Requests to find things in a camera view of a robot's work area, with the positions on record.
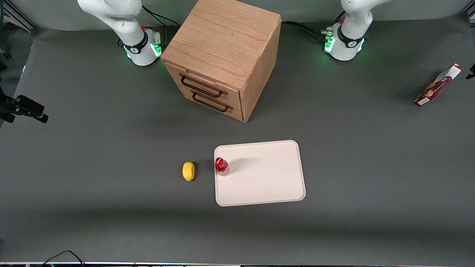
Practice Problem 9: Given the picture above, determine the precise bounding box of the small red-capped bottle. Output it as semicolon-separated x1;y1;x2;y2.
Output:
215;157;230;177

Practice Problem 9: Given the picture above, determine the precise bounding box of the black long drawer handle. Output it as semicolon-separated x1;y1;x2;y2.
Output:
180;75;224;99

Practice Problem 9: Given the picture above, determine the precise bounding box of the deep wooden drawer front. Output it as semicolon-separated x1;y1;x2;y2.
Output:
174;86;244;122

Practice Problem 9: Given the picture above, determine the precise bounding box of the black left base cable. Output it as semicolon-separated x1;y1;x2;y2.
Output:
281;10;346;42

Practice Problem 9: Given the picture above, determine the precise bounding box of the aluminium frame rail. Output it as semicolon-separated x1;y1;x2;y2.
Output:
0;0;38;33

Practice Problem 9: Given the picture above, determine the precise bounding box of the red cookie box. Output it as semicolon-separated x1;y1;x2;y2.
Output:
413;63;463;108

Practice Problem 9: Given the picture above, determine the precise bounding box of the black right base cable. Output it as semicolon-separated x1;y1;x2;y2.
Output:
141;5;180;29

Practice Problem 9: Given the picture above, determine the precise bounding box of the beige rectangular tray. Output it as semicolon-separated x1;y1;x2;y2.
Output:
214;140;307;207

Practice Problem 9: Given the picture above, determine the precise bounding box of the thin black table-edge cable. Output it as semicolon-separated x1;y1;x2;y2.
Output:
37;250;86;267

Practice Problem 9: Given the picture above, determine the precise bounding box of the yellow lemon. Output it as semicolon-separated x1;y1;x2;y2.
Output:
182;161;195;182

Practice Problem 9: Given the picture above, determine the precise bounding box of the black base cable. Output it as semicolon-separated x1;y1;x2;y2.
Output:
281;10;346;42
141;5;180;29

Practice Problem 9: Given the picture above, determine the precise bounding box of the wooden drawer cabinet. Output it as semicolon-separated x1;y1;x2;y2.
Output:
160;0;282;123

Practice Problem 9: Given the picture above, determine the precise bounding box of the shallow wooden drawer front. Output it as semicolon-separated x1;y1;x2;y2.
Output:
164;62;242;109

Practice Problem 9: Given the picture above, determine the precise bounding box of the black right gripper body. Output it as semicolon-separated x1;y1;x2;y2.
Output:
0;86;18;112

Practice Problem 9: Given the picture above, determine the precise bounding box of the black short drawer handle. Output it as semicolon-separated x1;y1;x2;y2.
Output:
192;93;230;113

